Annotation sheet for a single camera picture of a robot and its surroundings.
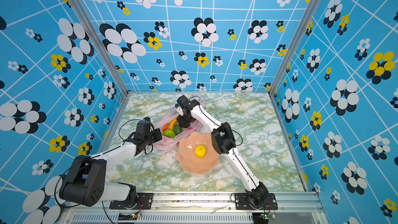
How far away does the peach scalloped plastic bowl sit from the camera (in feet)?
2.72

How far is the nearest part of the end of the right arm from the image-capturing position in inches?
30.8

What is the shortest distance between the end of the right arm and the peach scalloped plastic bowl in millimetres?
79
